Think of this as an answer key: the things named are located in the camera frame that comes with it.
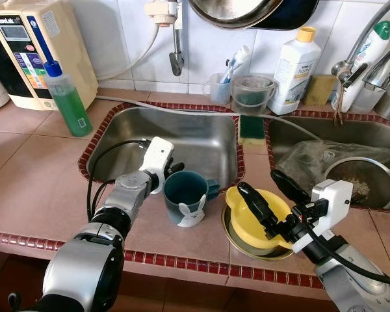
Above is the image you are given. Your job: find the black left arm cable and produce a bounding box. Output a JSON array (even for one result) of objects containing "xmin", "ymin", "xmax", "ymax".
[{"xmin": 86, "ymin": 138, "xmax": 150, "ymax": 222}]

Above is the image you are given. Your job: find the steel sink basin with strainer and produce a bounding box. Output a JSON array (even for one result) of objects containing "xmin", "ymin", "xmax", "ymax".
[{"xmin": 268, "ymin": 116, "xmax": 390, "ymax": 212}]

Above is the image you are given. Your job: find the chrome ionizer spout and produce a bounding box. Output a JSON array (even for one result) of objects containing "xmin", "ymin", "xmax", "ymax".
[{"xmin": 144, "ymin": 0, "xmax": 186, "ymax": 77}]

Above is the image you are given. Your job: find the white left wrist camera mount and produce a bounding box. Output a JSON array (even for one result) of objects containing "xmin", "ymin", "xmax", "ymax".
[{"xmin": 140, "ymin": 136, "xmax": 175, "ymax": 194}]

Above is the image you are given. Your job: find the white detergent bottle yellow cap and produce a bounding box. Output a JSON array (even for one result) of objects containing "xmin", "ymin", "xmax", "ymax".
[{"xmin": 268, "ymin": 26, "xmax": 322, "ymax": 116}]

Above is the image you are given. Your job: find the green kitchen sponge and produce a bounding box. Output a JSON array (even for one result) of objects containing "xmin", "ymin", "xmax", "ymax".
[{"xmin": 239, "ymin": 114, "xmax": 266, "ymax": 145}]

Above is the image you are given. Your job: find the beige ionizer hose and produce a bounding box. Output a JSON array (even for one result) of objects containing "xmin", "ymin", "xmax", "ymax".
[{"xmin": 96, "ymin": 23, "xmax": 162, "ymax": 82}]

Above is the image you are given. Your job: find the clear toothbrush cup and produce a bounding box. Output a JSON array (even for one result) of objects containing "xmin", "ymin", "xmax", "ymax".
[{"xmin": 203, "ymin": 71, "xmax": 233, "ymax": 106}]

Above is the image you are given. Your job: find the beige water ionizer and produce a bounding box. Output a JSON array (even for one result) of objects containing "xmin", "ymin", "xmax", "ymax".
[{"xmin": 0, "ymin": 0, "xmax": 98, "ymax": 111}]

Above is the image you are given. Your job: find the teal bunny mug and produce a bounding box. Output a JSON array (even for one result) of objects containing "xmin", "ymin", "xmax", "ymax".
[{"xmin": 164, "ymin": 170, "xmax": 220, "ymax": 228}]

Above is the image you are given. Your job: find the yellow sponge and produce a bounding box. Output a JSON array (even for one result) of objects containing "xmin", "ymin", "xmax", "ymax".
[{"xmin": 304, "ymin": 75, "xmax": 337, "ymax": 107}]

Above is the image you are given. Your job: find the hanging steel pan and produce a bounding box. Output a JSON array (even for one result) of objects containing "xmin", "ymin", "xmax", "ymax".
[{"xmin": 187, "ymin": 0, "xmax": 287, "ymax": 30}]

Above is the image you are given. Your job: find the round steel strainer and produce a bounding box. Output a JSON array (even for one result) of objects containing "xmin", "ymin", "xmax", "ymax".
[{"xmin": 323, "ymin": 156, "xmax": 390, "ymax": 210}]

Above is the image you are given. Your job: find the clear plastic bag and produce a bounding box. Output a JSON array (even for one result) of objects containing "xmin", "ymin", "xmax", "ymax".
[{"xmin": 275, "ymin": 140, "xmax": 365, "ymax": 189}]

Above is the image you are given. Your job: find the white blue toothbrush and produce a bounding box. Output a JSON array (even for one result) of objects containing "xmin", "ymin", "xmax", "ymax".
[{"xmin": 221, "ymin": 44, "xmax": 252, "ymax": 84}]

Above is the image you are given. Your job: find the chrome kitchen faucet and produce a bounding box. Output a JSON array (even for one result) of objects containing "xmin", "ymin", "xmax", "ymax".
[{"xmin": 330, "ymin": 0, "xmax": 390, "ymax": 92}]

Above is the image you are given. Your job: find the thin white tube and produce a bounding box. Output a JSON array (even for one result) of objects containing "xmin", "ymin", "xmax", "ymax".
[{"xmin": 96, "ymin": 96, "xmax": 322, "ymax": 142}]

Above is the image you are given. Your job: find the yellow plastic bowl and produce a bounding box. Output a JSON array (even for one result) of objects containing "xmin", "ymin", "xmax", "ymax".
[{"xmin": 225, "ymin": 186, "xmax": 293, "ymax": 251}]

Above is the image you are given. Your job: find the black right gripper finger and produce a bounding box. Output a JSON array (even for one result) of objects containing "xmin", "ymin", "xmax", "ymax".
[
  {"xmin": 270, "ymin": 169, "xmax": 311, "ymax": 206},
  {"xmin": 237, "ymin": 182, "xmax": 281, "ymax": 229}
]

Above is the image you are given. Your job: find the square steel sink basin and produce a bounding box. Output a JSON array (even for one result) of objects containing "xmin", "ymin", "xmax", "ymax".
[{"xmin": 88, "ymin": 106, "xmax": 240, "ymax": 190}]

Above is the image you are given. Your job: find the green dish soap bottle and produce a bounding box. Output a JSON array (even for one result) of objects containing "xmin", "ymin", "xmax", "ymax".
[{"xmin": 44, "ymin": 60, "xmax": 93, "ymax": 138}]

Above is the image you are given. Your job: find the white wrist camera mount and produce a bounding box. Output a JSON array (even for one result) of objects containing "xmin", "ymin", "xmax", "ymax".
[
  {"xmin": 291, "ymin": 179, "xmax": 354, "ymax": 253},
  {"xmin": 140, "ymin": 136, "xmax": 175, "ymax": 194}
]

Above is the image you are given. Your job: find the hanging dark pan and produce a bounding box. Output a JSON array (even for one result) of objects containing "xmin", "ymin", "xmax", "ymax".
[{"xmin": 250, "ymin": 0, "xmax": 320, "ymax": 31}]

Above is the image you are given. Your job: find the white bottle green cap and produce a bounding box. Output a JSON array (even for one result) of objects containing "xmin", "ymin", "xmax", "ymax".
[{"xmin": 335, "ymin": 19, "xmax": 390, "ymax": 111}]

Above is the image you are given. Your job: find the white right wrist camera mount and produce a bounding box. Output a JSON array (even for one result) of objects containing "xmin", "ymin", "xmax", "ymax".
[{"xmin": 291, "ymin": 179, "xmax": 354, "ymax": 253}]

